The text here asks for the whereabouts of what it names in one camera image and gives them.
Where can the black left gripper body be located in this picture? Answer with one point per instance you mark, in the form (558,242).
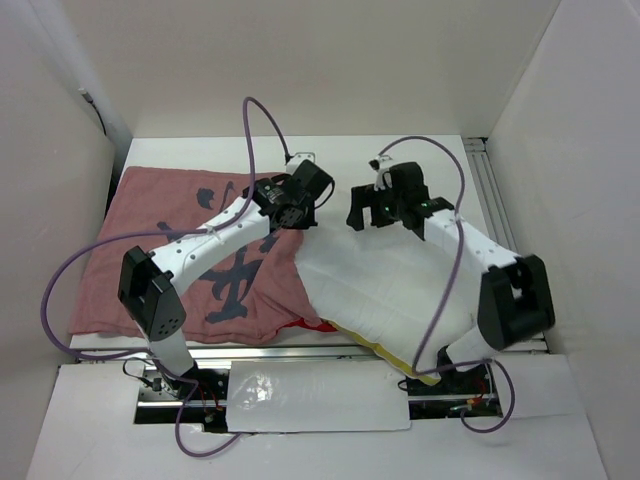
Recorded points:
(306,218)

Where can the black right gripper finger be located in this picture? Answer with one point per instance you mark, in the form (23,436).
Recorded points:
(361,197)
(380,221)

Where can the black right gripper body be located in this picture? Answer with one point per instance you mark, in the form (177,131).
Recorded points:
(388,203)

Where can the white pillow with yellow edge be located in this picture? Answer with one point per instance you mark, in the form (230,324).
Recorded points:
(382,286)

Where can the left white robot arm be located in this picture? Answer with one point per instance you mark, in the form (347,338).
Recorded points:
(151,283)

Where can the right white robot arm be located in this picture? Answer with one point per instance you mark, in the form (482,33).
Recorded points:
(514,299)

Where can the white glossy cover plate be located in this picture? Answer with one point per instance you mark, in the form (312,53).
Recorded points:
(315,396)

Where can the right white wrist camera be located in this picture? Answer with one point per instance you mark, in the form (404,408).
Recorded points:
(381,166)

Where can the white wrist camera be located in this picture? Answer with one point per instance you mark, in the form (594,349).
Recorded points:
(381,166)
(294,160)

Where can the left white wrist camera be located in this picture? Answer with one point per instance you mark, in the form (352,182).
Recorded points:
(294,160)

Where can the aluminium frame right side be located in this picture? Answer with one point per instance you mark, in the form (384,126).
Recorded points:
(488,191)

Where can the aluminium mounting rail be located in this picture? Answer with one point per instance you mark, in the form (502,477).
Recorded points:
(475,390)

